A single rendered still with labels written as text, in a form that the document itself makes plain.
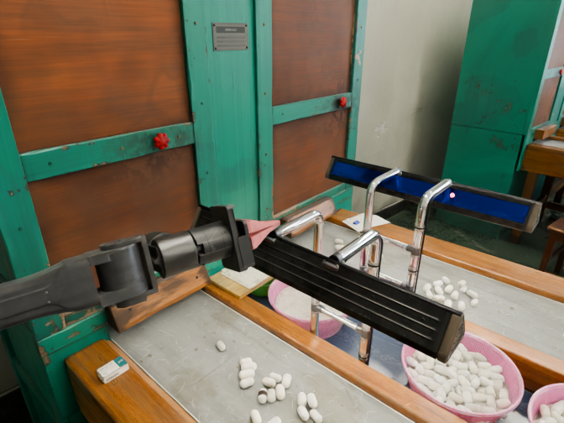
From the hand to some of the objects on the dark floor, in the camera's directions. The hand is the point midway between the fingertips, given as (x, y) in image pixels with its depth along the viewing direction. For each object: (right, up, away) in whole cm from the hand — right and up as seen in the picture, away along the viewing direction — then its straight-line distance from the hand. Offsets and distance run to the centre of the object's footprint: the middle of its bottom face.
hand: (274, 223), depth 65 cm
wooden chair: (+186, -51, +180) cm, 264 cm away
